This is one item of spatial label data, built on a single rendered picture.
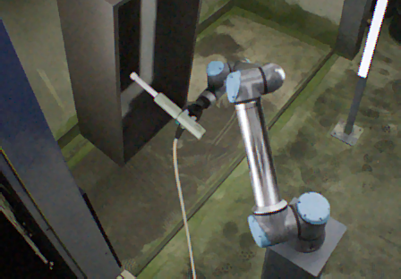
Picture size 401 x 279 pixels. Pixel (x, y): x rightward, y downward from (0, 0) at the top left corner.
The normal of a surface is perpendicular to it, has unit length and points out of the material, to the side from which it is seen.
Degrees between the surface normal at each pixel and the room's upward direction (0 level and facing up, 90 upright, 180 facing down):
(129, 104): 12
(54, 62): 57
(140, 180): 0
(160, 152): 0
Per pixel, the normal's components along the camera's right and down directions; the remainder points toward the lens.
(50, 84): 0.63, 0.02
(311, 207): 0.04, -0.66
